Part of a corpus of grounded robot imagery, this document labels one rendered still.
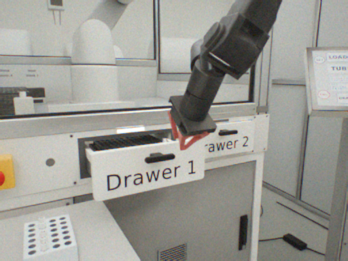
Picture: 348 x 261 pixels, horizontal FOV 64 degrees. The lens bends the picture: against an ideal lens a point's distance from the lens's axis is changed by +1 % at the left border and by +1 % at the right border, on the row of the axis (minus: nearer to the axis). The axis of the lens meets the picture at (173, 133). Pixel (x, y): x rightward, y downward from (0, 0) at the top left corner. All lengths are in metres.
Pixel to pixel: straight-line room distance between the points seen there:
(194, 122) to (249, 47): 0.17
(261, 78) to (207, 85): 0.59
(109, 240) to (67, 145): 0.28
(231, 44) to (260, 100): 0.63
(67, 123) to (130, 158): 0.20
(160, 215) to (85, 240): 0.37
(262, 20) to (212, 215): 0.76
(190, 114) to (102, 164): 0.23
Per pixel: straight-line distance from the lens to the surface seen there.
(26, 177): 0.77
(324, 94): 1.19
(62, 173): 0.78
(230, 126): 0.96
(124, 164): 0.64
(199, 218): 1.04
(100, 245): 0.61
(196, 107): 0.51
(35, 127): 0.75
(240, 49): 0.46
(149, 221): 0.94
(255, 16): 0.47
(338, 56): 1.33
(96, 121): 0.77
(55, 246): 0.57
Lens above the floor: 1.10
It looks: 12 degrees down
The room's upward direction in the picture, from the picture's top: straight up
